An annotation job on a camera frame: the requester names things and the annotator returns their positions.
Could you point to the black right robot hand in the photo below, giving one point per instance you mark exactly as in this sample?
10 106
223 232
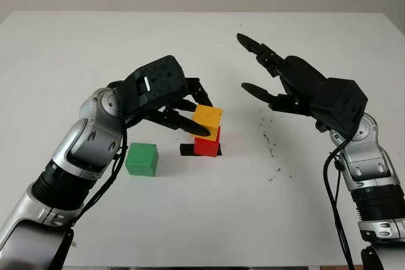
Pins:
300 77

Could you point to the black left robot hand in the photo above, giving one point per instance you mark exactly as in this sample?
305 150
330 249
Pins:
190 126

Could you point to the yellow wooden block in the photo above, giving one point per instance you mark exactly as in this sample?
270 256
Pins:
209 116

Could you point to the red wooden block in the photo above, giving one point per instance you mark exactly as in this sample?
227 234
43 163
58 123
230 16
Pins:
207 148

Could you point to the green wooden block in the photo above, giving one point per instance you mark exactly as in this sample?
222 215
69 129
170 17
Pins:
140 159

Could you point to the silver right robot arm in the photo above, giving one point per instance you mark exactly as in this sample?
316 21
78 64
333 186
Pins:
367 162

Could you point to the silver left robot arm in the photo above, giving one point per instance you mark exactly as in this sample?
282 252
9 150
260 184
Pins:
85 143

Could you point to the black tape strip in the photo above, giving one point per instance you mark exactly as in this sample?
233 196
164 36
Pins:
186 150

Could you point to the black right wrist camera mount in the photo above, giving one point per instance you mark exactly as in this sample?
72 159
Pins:
341 102

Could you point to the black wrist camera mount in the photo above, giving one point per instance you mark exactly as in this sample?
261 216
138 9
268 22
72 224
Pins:
155 83
341 102

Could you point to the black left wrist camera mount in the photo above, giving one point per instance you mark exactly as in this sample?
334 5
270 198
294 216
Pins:
155 83

